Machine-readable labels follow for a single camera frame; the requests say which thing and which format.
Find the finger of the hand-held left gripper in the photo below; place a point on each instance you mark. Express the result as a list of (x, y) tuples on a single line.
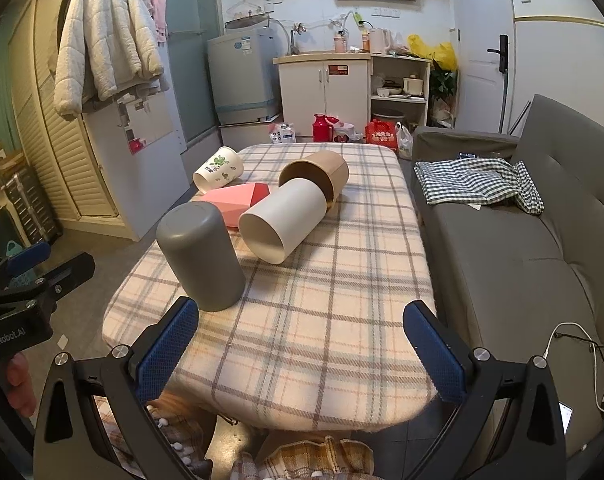
[(62, 272), (26, 256)]

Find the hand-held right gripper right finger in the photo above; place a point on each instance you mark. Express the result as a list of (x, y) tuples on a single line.
[(432, 355)]

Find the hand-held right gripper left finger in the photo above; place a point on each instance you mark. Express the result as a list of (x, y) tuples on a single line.
[(168, 346)]

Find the grey cup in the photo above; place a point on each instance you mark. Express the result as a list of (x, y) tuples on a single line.
[(202, 256)]

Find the white cup with green print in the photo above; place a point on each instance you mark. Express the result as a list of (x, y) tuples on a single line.
[(219, 170)]

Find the brown cup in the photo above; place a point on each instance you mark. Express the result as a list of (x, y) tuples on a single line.
[(316, 172)]

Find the person's left hand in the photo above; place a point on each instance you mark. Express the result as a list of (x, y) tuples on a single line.
[(19, 382)]

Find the silver suitcase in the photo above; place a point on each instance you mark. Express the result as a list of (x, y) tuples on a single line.
[(29, 200)]

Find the plaid tablecloth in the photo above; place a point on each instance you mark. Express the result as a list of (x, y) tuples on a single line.
[(292, 305)]

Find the louvered wooden wardrobe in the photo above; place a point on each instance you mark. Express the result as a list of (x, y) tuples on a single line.
[(47, 125)]

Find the grey sofa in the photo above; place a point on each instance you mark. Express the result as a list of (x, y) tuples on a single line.
[(526, 255)]

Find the smartphone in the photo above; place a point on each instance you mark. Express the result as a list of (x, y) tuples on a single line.
[(564, 417)]

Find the white refrigerator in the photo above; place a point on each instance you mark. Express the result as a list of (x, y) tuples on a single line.
[(147, 150)]

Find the pink faceted box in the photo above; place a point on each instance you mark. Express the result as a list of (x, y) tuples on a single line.
[(236, 201)]

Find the green checked cloth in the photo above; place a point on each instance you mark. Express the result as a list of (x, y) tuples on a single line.
[(476, 180)]

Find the white plastic bag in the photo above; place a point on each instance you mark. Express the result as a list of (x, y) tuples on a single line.
[(404, 142)]

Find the red shopping bag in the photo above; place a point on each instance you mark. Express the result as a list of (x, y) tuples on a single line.
[(381, 135)]

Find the white puffer jacket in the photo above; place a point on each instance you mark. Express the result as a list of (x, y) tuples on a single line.
[(104, 35)]

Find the blue white tissue pack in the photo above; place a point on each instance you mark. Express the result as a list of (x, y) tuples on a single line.
[(283, 133)]

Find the red thermos jug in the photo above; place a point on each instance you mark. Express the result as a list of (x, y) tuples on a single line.
[(320, 127)]

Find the washing machine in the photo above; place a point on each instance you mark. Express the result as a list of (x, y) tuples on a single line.
[(244, 75)]

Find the open white shelf unit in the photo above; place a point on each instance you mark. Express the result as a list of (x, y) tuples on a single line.
[(399, 87)]

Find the pink hanging cloth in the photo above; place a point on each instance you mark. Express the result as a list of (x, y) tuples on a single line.
[(154, 7)]

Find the white sink cabinet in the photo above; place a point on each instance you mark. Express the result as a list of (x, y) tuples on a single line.
[(324, 87)]

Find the yellow plastic bag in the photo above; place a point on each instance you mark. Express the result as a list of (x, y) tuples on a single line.
[(436, 52)]

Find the white door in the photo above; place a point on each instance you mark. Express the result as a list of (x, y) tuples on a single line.
[(479, 45)]

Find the white electric kettle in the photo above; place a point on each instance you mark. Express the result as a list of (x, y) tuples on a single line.
[(379, 41)]

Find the orange bottle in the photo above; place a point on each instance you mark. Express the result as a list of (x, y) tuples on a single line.
[(339, 42)]

